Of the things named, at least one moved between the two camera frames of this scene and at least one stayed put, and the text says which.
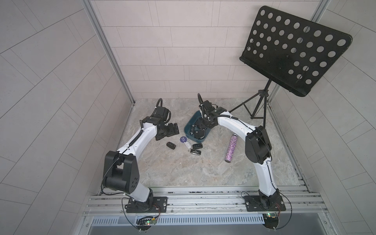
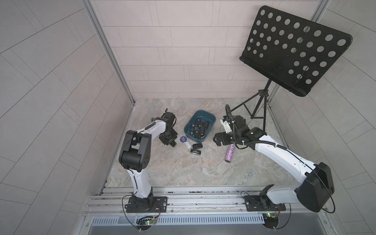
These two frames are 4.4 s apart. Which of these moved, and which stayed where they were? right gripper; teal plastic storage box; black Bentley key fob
Moved: right gripper
Stayed: teal plastic storage box; black Bentley key fob
